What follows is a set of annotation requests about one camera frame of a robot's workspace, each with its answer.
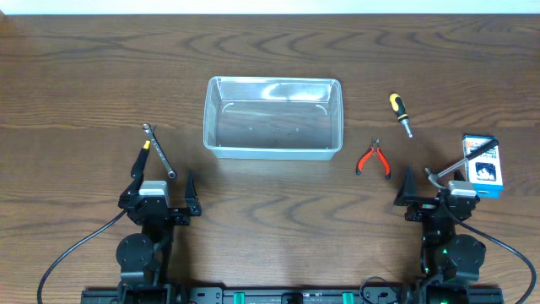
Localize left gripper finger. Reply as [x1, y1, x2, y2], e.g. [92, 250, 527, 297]
[119, 175, 143, 201]
[184, 171, 198, 208]

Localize black handled hammer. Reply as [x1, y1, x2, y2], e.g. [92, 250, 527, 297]
[424, 139, 499, 189]

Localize blue white cardboard box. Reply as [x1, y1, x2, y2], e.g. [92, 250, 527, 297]
[462, 134, 504, 198]

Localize red handled pliers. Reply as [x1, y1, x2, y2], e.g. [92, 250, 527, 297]
[355, 137, 392, 181]

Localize yellow black stubby screwdriver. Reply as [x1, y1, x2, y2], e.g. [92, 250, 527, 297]
[389, 93, 413, 138]

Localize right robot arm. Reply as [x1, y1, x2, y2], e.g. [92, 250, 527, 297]
[394, 168, 486, 303]

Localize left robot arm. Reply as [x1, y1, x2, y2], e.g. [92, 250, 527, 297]
[116, 173, 202, 303]

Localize clear plastic container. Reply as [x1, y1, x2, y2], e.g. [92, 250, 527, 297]
[203, 76, 344, 160]

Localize silver ring wrench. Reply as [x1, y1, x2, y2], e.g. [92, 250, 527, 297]
[142, 123, 177, 180]

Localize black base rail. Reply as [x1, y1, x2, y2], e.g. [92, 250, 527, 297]
[80, 286, 505, 304]

